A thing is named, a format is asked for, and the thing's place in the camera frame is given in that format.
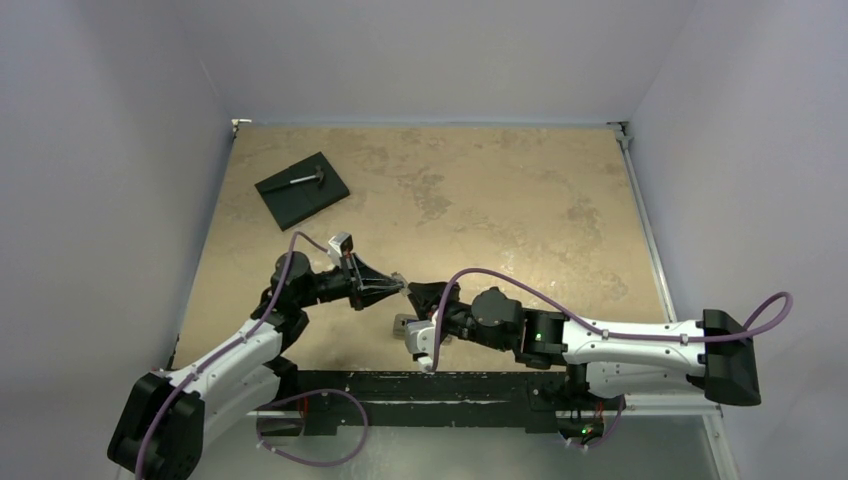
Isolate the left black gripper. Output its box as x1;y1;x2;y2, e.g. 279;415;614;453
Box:
296;250;402;311

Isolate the grey remote control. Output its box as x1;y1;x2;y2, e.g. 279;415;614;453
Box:
392;314;450;352

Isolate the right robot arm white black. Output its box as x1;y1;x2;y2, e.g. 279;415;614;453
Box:
405;282;761;407

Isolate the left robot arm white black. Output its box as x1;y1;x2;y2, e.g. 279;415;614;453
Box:
107;251;407;479

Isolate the black square tray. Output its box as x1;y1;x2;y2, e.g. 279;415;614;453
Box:
255;152;350;231

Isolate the small metal hammer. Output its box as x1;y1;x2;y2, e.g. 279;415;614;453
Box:
260;166;325;193

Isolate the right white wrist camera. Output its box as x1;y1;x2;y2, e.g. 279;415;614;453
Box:
404;320;438;373

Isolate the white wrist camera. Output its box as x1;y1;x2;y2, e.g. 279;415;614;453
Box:
404;320;438;373
327;232;353;266

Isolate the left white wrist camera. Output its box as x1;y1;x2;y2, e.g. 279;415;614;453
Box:
327;232;353;266

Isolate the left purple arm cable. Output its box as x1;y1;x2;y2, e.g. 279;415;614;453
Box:
134;230;331;480

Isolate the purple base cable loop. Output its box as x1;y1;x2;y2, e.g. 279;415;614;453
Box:
255;386;370;468

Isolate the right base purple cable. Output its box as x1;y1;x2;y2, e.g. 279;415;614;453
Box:
563;397;629;453

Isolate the aluminium frame rail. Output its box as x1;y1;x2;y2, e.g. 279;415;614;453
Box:
625;394;740;479

